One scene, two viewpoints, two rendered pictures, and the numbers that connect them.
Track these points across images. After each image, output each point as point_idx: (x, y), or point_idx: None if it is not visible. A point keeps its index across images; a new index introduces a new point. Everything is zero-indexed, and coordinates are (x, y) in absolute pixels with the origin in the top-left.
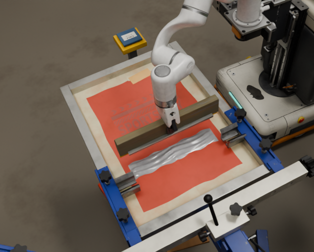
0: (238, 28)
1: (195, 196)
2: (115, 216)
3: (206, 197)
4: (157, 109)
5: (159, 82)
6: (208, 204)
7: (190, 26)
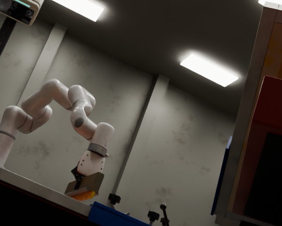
0: (2, 167)
1: None
2: (146, 223)
3: (165, 203)
4: (85, 166)
5: (113, 129)
6: (165, 210)
7: (85, 113)
